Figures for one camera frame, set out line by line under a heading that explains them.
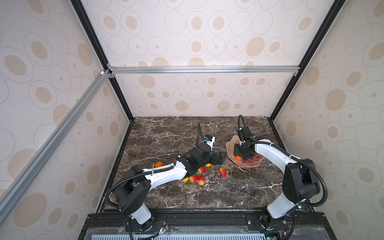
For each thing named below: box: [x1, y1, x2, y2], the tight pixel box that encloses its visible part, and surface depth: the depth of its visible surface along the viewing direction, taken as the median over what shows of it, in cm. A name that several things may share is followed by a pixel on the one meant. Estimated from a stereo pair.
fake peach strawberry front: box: [198, 176, 206, 186], surface depth 88 cm
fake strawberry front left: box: [189, 174, 200, 183], surface depth 88 cm
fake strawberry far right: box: [219, 167, 227, 177], surface depth 91 cm
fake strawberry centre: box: [198, 167, 207, 174], surface depth 91 cm
